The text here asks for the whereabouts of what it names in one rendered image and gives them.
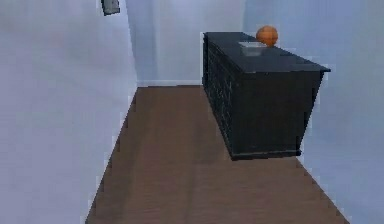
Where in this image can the black chest of drawers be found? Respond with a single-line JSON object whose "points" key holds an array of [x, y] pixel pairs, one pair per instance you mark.
{"points": [[266, 106]]}

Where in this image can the grey flat rectangular object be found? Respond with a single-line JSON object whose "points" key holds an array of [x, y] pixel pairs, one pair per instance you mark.
{"points": [[251, 47]]}

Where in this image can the orange basketball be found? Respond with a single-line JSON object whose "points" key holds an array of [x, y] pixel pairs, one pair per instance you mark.
{"points": [[267, 35]]}

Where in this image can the dark framed wall picture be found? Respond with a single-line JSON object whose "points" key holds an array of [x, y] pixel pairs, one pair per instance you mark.
{"points": [[110, 6]]}

